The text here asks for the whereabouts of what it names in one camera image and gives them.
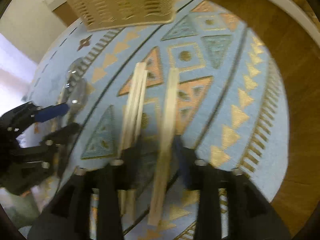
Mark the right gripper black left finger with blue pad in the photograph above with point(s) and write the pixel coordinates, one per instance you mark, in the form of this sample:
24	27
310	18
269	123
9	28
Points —
91	198

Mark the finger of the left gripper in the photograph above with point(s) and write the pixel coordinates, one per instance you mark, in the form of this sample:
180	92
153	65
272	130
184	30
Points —
60	134
28	113

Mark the clear plastic spoon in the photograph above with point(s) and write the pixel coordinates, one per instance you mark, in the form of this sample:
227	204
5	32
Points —
74	92

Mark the wooden chopstick pair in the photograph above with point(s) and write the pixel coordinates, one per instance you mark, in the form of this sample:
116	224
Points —
131	130
164	156

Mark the blue patterned round tablecloth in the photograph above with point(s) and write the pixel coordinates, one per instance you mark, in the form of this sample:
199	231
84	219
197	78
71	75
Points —
231	103

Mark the beige plastic utensil basket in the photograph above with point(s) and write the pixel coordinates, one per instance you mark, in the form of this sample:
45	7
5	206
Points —
107	14

